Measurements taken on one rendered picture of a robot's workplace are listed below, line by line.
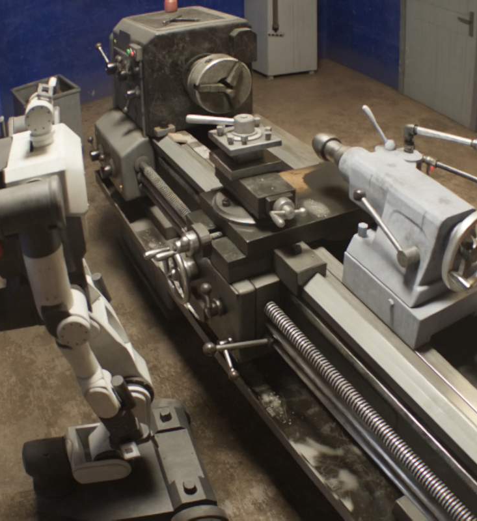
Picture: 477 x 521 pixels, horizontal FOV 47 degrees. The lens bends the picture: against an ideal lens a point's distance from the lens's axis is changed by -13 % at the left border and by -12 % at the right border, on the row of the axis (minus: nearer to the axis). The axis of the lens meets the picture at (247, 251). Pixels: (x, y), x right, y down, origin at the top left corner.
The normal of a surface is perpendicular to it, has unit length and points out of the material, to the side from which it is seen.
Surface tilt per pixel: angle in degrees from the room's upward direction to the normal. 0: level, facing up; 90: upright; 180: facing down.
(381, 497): 0
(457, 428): 36
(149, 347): 0
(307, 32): 90
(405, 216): 78
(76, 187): 85
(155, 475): 0
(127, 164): 90
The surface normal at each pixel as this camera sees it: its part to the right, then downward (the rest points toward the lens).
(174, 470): -0.01, -0.83
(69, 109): 0.55, 0.46
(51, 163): 0.18, -0.27
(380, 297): -0.88, 0.27
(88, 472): 0.29, 0.53
